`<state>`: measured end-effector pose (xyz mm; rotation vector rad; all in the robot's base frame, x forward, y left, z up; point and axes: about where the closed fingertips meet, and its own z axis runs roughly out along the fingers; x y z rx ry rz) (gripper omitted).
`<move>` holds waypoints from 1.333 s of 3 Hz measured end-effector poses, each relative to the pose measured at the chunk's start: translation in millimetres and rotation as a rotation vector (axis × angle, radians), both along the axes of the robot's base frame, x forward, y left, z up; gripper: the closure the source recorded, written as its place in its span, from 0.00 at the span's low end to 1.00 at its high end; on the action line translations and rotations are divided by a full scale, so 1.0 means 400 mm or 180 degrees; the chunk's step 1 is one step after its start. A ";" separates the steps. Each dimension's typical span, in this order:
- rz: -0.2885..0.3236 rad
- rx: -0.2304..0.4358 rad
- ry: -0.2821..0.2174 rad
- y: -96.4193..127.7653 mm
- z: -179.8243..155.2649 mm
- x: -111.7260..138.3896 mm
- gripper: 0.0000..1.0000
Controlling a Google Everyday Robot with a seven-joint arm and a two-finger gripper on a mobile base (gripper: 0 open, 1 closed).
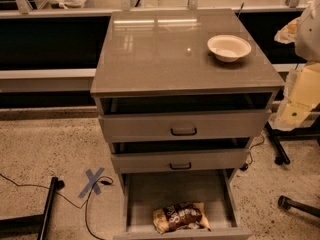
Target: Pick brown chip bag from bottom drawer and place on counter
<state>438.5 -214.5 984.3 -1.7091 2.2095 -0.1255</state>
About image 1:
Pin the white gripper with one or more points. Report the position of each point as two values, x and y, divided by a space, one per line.
309 37

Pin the brown chip bag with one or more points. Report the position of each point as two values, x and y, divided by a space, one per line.
186 215

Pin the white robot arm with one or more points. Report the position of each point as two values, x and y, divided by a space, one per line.
307 43

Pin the top grey drawer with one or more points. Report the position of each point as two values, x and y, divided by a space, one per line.
183 126

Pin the grey drawer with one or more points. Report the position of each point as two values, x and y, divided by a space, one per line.
175 161
183 126
146 192

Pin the grey drawer cabinet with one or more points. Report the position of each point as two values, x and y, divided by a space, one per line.
159 62

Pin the middle grey drawer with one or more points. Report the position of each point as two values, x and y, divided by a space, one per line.
175 161

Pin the bottom grey drawer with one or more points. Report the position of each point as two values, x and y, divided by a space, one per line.
146 192

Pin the white paper bowl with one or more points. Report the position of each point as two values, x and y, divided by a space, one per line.
228 48

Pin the black caster leg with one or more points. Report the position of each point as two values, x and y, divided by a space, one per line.
287 203

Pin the blue tape cross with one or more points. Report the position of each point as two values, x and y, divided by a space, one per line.
92 182

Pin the black stand leg left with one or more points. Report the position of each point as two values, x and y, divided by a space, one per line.
33 224

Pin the metal railing frame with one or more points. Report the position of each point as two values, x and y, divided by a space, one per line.
160 0

